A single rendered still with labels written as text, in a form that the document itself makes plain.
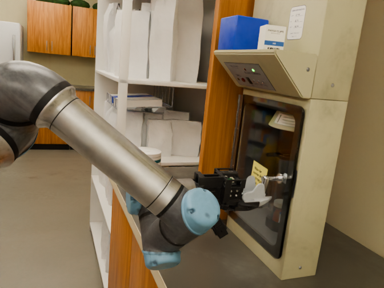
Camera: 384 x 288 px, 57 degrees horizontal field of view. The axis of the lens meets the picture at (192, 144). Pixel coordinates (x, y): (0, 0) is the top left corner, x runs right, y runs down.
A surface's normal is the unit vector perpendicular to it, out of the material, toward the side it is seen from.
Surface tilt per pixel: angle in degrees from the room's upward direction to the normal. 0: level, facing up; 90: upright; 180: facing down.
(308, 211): 90
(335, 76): 90
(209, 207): 46
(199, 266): 0
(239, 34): 90
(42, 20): 90
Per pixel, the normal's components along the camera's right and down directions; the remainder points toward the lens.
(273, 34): 0.11, 0.22
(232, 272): 0.10, -0.97
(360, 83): -0.93, -0.01
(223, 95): 0.36, 0.23
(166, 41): -0.30, 0.28
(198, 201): 0.51, -0.51
